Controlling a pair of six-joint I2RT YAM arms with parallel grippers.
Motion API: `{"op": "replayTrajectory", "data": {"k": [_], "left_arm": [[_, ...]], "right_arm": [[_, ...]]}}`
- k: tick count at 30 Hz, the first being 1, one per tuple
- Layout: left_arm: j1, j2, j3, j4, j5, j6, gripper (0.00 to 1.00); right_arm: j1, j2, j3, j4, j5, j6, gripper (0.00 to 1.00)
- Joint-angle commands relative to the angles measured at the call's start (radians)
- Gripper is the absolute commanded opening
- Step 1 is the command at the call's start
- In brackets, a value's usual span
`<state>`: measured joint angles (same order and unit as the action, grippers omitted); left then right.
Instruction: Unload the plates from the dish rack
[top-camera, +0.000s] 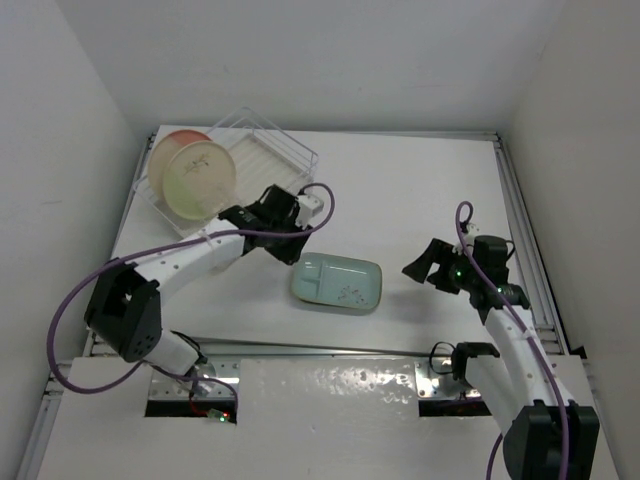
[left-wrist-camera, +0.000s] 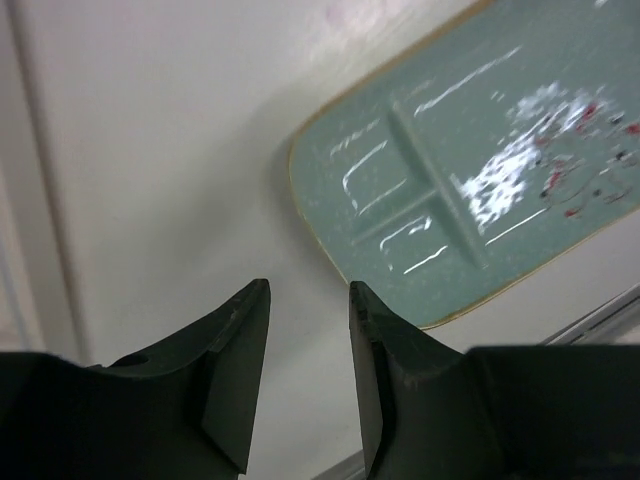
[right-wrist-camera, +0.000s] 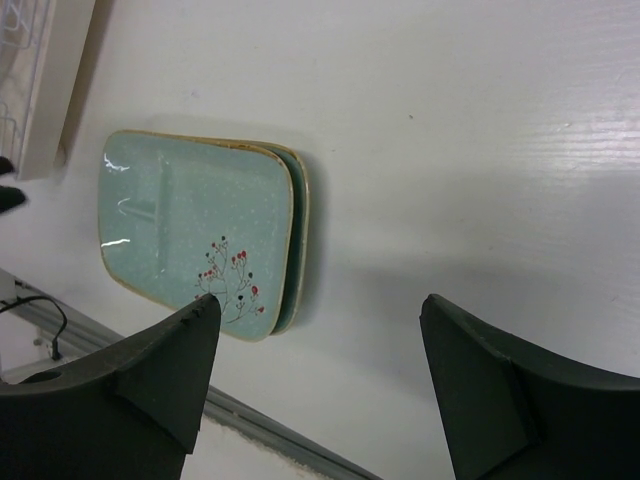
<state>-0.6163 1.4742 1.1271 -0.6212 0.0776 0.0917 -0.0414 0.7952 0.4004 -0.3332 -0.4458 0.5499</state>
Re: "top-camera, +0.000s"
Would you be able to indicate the white front cover board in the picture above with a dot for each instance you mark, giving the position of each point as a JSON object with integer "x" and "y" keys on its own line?
{"x": 297, "y": 419}

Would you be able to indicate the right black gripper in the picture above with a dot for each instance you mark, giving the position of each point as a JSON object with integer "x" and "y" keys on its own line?
{"x": 439, "y": 252}

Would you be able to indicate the teal dotted rectangular plate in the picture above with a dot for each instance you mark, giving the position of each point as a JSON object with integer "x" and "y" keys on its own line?
{"x": 337, "y": 282}

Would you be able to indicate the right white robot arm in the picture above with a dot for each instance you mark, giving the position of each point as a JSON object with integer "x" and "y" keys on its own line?
{"x": 545, "y": 432}

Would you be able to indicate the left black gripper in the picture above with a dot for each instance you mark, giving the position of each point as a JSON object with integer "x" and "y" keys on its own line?
{"x": 290, "y": 252}

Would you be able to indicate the pink and cream round plate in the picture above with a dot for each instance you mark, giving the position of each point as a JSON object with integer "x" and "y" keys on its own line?
{"x": 163, "y": 153}

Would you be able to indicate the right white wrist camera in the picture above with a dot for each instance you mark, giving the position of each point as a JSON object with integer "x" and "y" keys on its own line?
{"x": 469, "y": 234}

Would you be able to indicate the teal divided rectangular plate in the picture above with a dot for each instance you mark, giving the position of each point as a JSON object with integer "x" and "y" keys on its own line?
{"x": 300, "y": 292}

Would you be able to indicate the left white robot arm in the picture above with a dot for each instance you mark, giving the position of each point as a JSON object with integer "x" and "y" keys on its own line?
{"x": 125, "y": 309}

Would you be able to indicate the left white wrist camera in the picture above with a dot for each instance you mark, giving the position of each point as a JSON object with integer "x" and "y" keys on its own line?
{"x": 309, "y": 206}

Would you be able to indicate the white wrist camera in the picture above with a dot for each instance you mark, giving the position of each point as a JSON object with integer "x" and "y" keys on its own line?
{"x": 309, "y": 206}
{"x": 469, "y": 234}

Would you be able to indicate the green and cream round plate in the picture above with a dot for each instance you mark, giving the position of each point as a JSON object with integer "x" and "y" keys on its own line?
{"x": 199, "y": 180}

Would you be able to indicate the clear wire dish rack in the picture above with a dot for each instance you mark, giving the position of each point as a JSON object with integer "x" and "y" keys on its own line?
{"x": 263, "y": 155}

